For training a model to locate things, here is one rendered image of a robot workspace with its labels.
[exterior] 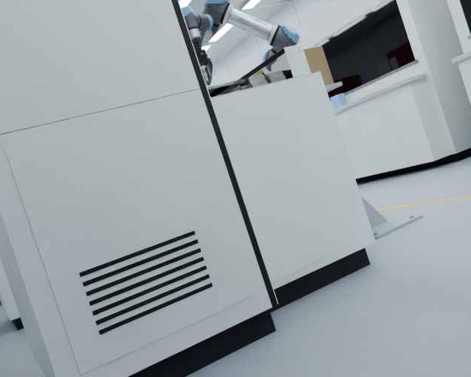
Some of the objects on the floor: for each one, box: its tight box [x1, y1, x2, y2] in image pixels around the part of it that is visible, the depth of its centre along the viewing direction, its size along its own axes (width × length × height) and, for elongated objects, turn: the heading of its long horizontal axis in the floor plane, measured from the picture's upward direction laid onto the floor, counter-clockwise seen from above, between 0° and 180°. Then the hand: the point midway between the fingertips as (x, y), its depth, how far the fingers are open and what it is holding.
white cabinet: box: [211, 73, 376, 313], centre depth 247 cm, size 64×96×82 cm, turn 114°
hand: (208, 83), depth 246 cm, fingers closed
